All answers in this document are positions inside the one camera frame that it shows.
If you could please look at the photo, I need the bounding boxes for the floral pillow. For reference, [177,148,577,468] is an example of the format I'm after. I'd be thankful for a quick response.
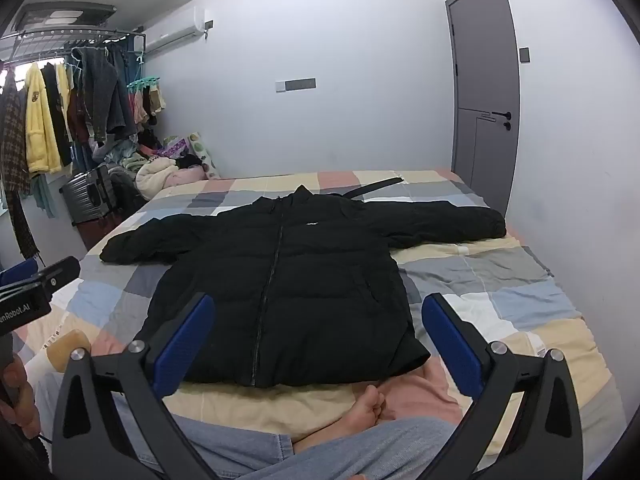
[187,131,222,180]

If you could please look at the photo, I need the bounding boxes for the checkered bed sheet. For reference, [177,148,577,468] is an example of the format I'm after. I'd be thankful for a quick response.
[10,167,626,476]

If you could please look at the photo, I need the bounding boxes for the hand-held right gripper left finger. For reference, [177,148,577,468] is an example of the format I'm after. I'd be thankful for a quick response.
[50,291,223,480]

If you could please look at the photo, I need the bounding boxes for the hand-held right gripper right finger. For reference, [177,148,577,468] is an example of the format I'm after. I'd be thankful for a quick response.
[421,292,586,480]

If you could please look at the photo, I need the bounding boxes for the green clip hanger with laundry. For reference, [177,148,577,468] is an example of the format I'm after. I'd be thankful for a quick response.
[126,74,167,127]

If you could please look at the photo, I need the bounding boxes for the teal hanging garment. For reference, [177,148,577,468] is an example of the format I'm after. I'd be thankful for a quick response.
[30,172,56,218]

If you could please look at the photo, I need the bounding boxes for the black leather belt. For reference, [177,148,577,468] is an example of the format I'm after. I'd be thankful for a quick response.
[342,176,405,200]

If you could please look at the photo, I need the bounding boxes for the grey wall panel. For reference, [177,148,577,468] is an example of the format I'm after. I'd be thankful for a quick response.
[275,78,317,93]

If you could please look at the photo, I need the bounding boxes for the white air conditioner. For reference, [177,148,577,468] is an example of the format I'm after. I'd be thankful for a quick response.
[142,5,207,52]

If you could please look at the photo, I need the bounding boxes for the purple package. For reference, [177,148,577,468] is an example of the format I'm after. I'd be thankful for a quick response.
[159,135,190,158]

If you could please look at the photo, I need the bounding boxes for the grey suitcase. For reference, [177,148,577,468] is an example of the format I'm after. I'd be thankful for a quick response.
[59,165,126,228]

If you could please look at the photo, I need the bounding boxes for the pile of clothes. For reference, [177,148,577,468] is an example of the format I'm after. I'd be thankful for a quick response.
[90,130,208,201]

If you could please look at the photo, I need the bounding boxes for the black puffer jacket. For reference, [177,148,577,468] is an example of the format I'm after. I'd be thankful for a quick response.
[99,185,508,389]

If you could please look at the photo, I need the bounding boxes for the dark red hanging garment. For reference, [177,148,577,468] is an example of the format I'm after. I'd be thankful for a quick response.
[67,87,91,143]

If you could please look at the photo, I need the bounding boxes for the metal clothes rack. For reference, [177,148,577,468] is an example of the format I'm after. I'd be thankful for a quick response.
[0,2,147,61]

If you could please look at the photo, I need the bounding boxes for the plaid coat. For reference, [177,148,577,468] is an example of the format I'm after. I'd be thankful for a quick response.
[0,72,40,261]

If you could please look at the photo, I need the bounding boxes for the person's jeans legs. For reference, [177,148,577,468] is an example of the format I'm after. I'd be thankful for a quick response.
[37,390,471,480]

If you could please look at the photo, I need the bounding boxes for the yellow fleece robe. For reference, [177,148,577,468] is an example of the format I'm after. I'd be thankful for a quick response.
[24,62,63,176]

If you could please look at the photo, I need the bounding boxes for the grey door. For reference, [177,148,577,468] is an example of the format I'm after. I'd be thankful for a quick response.
[445,0,522,218]

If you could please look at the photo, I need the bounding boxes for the black hanging garment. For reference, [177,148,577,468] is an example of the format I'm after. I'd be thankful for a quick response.
[42,62,73,166]

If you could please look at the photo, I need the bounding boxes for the person's left hand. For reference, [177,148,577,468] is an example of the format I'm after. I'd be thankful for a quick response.
[0,355,42,443]

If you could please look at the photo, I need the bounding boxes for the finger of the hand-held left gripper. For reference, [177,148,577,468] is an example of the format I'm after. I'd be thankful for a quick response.
[30,256,82,293]
[0,259,40,288]

